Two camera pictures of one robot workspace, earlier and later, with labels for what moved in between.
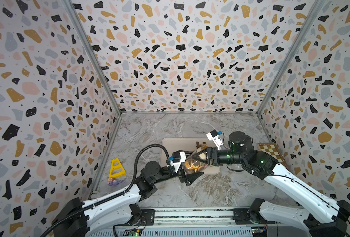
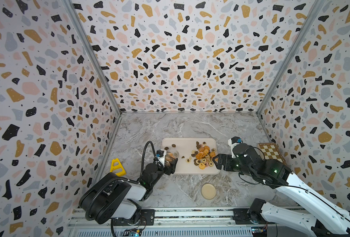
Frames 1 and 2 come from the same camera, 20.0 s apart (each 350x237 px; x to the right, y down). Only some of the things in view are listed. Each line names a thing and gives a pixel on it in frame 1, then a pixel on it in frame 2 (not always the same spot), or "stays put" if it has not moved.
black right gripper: [212, 155] -> [228, 159]
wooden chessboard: [272, 149] stays put
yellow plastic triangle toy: [116, 170] stays put
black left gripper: [188, 180] -> [172, 168]
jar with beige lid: [192, 166] -> [171, 154]
